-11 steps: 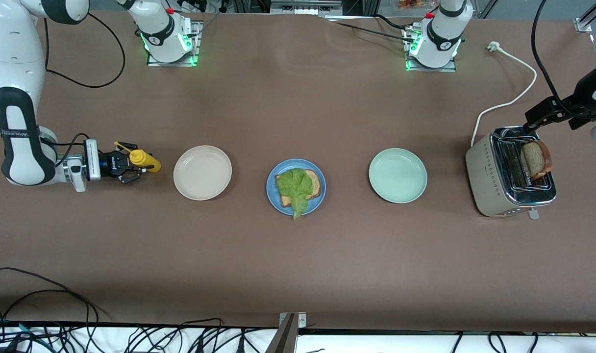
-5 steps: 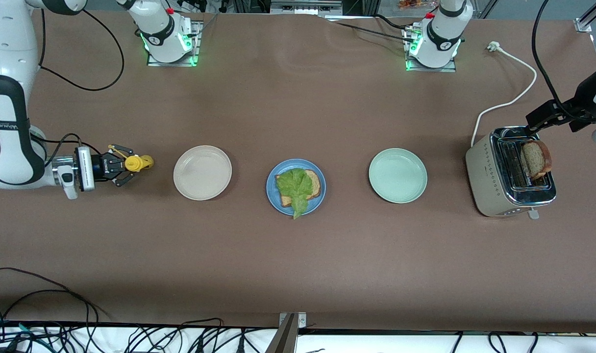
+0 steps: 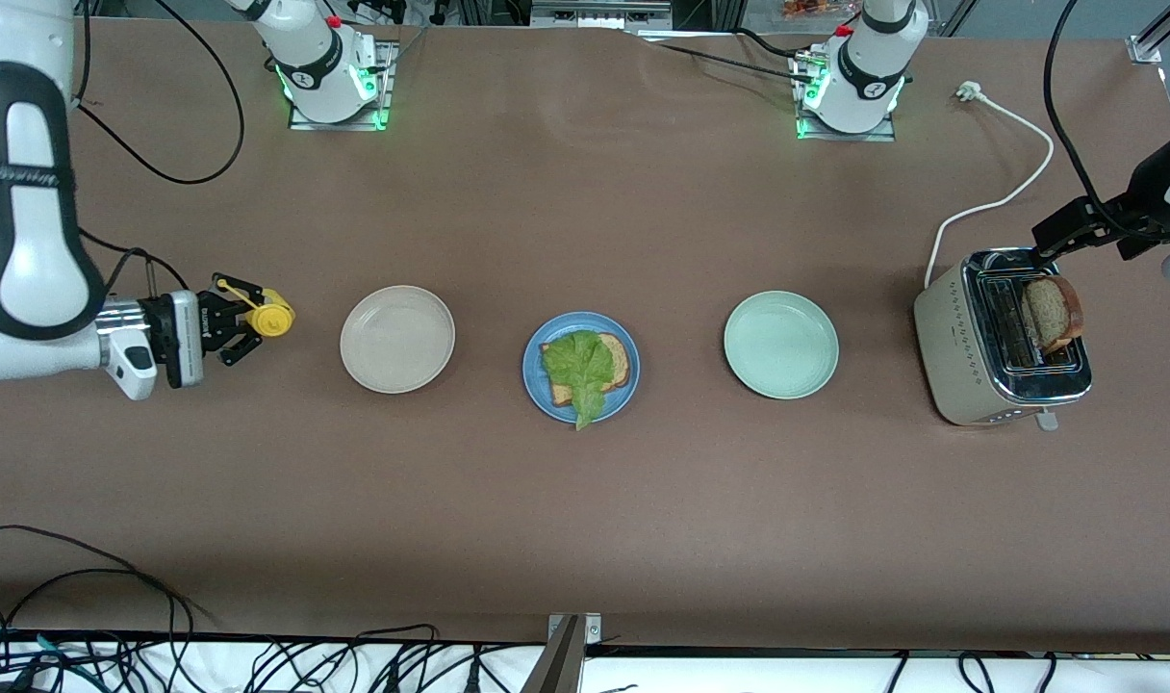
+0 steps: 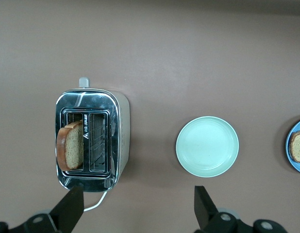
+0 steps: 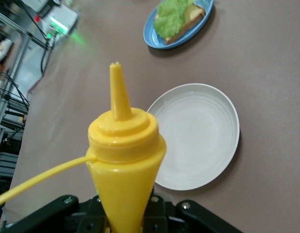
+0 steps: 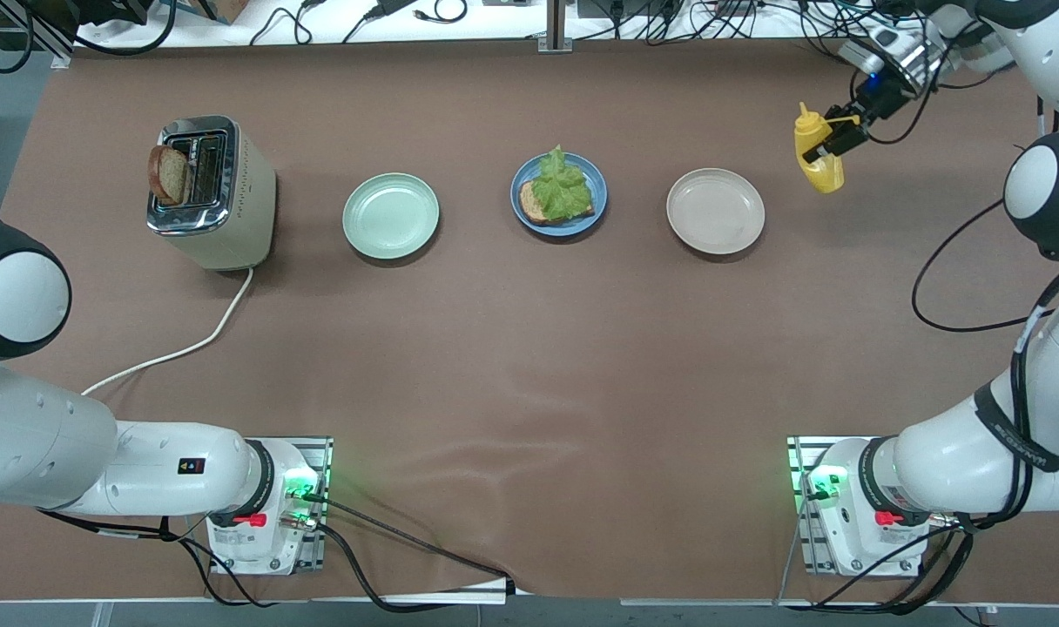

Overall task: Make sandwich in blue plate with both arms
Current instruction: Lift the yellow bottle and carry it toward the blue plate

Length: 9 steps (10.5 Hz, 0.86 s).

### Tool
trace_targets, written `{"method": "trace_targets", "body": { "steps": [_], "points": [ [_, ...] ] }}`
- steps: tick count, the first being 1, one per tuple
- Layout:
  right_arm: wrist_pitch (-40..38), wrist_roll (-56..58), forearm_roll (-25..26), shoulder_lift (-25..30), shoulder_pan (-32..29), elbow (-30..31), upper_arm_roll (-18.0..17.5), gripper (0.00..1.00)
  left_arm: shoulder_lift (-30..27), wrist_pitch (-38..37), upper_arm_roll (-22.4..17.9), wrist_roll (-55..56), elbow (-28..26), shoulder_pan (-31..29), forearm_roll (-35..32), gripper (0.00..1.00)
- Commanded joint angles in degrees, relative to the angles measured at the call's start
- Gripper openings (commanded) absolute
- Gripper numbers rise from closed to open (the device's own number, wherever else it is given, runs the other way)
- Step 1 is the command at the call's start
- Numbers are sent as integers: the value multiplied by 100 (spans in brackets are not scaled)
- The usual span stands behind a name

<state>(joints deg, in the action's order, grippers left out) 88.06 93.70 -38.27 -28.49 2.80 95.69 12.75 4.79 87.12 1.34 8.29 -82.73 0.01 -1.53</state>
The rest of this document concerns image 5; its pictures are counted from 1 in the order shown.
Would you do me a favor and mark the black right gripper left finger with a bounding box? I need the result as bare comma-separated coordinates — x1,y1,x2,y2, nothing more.
9,195,112,233

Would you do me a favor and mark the aluminium table frame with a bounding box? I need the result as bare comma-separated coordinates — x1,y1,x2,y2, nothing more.
0,4,56,175

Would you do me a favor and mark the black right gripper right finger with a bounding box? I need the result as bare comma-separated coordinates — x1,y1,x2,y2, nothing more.
142,190,243,233

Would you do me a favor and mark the green lettuce leaf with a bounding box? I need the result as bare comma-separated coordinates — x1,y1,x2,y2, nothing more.
153,0,197,39

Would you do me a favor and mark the blue round plate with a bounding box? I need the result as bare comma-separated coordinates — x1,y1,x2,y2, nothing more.
143,0,214,50

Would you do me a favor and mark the beige round plate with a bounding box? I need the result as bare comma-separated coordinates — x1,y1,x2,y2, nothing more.
146,83,240,191

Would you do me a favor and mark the yellow squeeze bottle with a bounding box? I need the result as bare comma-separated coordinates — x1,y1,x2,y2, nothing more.
0,62,167,233

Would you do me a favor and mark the brown toast bread slice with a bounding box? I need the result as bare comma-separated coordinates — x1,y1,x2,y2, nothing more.
154,2,206,45

